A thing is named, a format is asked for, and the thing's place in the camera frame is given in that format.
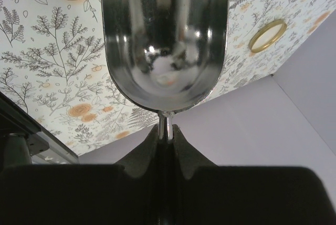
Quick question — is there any silver metal scoop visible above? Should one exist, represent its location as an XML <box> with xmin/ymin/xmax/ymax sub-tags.
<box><xmin>101</xmin><ymin>0</ymin><xmax>229</xmax><ymax>140</ymax></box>

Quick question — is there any aluminium frame rail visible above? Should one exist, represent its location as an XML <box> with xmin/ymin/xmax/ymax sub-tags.
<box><xmin>1</xmin><ymin>94</ymin><xmax>79</xmax><ymax>165</ymax></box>

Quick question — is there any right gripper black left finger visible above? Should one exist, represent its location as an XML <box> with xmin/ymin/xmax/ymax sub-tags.
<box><xmin>1</xmin><ymin>127</ymin><xmax>158</xmax><ymax>224</ymax></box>

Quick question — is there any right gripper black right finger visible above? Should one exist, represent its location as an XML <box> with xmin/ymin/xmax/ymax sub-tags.
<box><xmin>173</xmin><ymin>125</ymin><xmax>335</xmax><ymax>224</ymax></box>

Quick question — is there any round wooden jar lid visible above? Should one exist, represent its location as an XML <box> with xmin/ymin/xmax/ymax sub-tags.
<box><xmin>248</xmin><ymin>19</ymin><xmax>287</xmax><ymax>53</ymax></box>

